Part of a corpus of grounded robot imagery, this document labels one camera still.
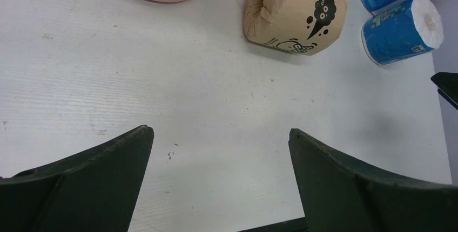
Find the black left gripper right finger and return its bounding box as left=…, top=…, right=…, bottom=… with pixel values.
left=288, top=128, right=457, bottom=231

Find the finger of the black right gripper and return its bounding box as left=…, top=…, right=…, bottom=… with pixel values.
left=430, top=72, right=458, bottom=110

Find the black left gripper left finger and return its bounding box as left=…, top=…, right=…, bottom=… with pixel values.
left=1, top=125, right=154, bottom=231

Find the blue roll front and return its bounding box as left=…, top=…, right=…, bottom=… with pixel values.
left=361, top=0, right=444, bottom=65

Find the brown paper roll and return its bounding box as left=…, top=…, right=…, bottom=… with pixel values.
left=243, top=0, right=347, bottom=56

